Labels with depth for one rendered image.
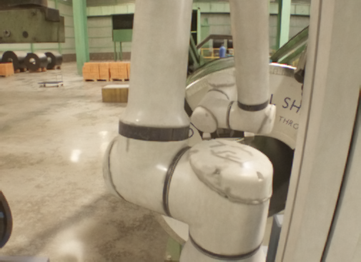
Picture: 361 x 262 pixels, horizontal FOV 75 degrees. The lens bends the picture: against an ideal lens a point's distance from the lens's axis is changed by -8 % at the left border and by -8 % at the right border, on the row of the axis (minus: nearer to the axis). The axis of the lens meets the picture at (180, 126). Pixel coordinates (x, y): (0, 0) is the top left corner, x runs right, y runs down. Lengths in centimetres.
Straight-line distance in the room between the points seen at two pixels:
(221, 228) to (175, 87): 27
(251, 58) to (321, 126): 38
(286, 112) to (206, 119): 61
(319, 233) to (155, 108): 33
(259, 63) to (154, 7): 28
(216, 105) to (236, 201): 40
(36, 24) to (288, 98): 109
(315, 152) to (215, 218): 22
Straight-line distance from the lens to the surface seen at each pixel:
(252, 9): 60
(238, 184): 41
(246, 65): 64
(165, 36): 50
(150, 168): 49
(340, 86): 28
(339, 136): 29
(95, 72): 1281
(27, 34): 107
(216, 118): 75
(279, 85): 125
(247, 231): 47
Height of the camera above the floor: 142
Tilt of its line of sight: 17 degrees down
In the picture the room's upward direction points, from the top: straight up
